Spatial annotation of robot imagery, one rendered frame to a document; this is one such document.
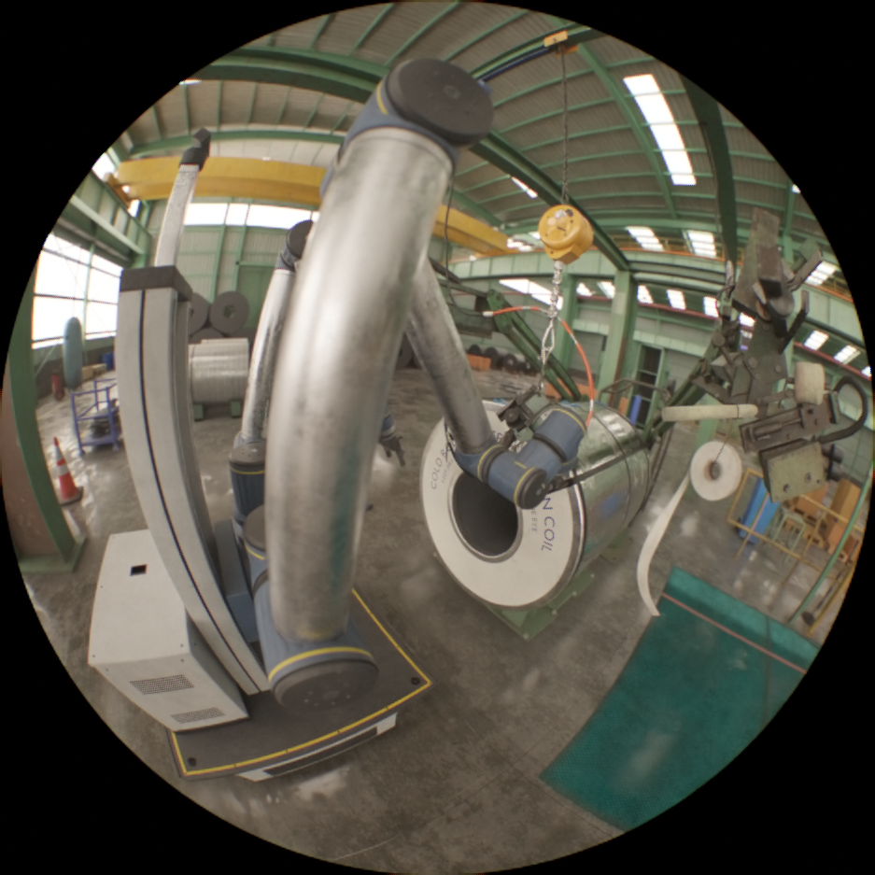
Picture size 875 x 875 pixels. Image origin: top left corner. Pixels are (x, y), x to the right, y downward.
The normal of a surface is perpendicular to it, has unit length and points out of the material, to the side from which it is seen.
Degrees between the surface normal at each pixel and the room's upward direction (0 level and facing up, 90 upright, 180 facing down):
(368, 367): 92
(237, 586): 0
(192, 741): 0
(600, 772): 0
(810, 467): 90
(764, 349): 90
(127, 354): 90
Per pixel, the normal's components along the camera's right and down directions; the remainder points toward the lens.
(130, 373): 0.64, 0.32
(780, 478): -0.80, 0.08
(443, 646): 0.14, -0.94
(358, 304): 0.38, 0.33
